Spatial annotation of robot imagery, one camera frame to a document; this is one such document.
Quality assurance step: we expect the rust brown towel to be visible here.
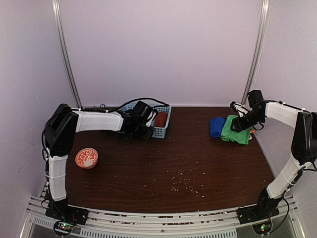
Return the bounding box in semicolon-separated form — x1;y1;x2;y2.
154;112;168;128

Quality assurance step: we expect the orange patterned bowl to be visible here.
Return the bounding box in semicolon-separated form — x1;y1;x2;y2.
75;147;99;169

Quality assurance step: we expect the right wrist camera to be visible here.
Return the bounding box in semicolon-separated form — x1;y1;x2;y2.
230;101;249;117

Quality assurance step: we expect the green towel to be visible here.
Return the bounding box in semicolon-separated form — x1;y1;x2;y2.
220;115;253;145

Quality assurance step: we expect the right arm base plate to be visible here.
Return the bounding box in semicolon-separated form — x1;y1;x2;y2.
236;204;279;224

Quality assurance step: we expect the aluminium front rail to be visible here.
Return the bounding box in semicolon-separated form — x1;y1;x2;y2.
18;196;305;238

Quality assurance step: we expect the light blue perforated basket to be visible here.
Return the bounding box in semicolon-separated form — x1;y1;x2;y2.
114;98;171;139

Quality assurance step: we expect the right aluminium corner post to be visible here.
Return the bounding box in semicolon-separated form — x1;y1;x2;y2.
241;0;270;105

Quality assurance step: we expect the blue towel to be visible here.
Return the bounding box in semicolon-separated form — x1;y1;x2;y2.
210;117;226;138

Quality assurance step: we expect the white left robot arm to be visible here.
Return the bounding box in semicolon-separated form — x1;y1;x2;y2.
41;101;158;220

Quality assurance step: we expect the left aluminium corner post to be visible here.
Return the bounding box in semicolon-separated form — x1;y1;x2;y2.
52;0;83;108

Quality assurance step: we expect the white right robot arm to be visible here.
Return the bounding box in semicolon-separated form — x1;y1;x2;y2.
230;90;317;219

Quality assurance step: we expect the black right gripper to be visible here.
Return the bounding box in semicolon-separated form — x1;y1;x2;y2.
231;109;265;132

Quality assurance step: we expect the aluminium corner post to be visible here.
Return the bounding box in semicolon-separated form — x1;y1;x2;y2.
52;0;83;108
241;0;270;105

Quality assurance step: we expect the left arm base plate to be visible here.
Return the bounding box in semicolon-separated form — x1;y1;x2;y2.
45;206;89;225

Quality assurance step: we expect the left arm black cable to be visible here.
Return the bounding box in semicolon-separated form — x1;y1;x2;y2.
81;98;170;112

